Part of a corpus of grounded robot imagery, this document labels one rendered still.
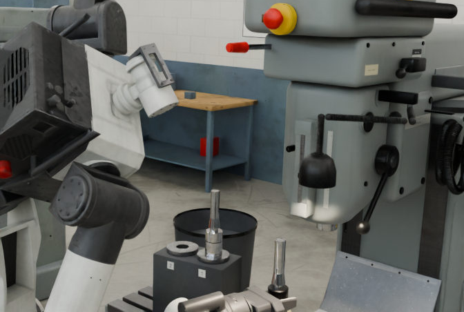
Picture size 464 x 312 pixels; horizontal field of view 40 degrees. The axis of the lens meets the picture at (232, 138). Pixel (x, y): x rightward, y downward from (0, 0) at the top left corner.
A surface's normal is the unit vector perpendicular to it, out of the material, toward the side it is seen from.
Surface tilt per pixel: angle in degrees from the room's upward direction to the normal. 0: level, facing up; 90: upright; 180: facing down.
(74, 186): 66
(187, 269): 90
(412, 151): 90
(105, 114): 57
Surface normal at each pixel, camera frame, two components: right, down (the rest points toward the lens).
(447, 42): 0.78, 0.15
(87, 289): 0.58, 0.12
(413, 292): -0.54, -0.32
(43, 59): 0.77, -0.44
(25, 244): -0.44, 0.16
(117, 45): 0.94, -0.02
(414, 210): -0.62, 0.13
